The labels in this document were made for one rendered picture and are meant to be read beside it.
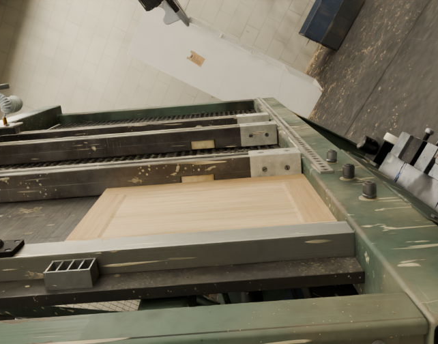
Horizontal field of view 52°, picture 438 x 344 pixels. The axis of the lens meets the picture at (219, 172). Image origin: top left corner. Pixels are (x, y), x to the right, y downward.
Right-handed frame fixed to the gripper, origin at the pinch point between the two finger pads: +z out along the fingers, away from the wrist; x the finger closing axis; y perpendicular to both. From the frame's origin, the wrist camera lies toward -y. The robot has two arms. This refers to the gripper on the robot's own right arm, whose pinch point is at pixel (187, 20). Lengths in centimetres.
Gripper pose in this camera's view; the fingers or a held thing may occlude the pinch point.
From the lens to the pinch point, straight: 134.1
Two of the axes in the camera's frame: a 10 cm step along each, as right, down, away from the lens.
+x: -0.6, 3.9, -9.2
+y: -8.0, 5.3, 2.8
